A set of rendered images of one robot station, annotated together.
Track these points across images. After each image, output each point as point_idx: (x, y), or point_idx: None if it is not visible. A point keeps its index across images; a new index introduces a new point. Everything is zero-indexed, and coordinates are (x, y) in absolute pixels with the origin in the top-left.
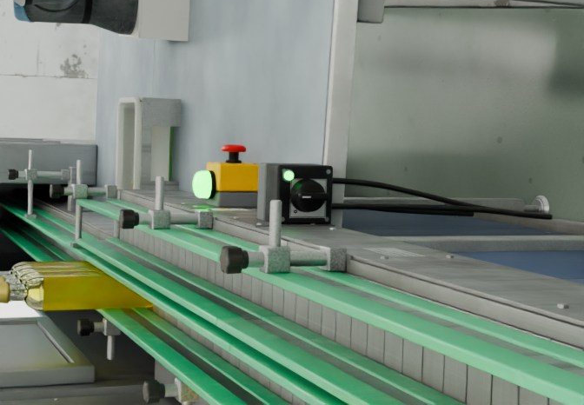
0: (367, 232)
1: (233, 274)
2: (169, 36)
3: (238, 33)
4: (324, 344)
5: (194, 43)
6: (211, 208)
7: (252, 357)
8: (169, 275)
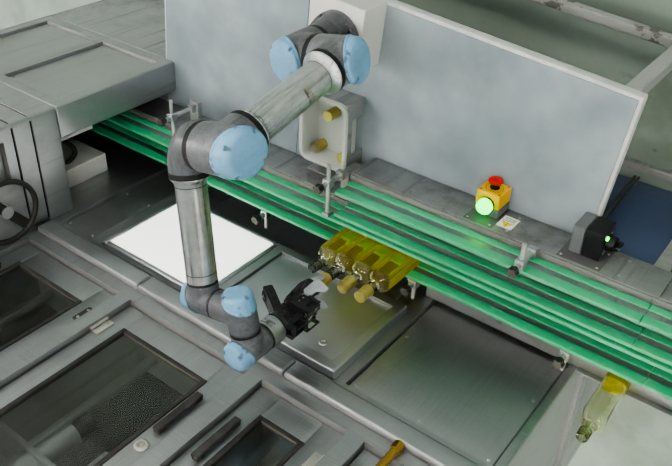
0: None
1: None
2: (371, 65)
3: (475, 96)
4: None
5: (391, 69)
6: (496, 222)
7: None
8: (498, 275)
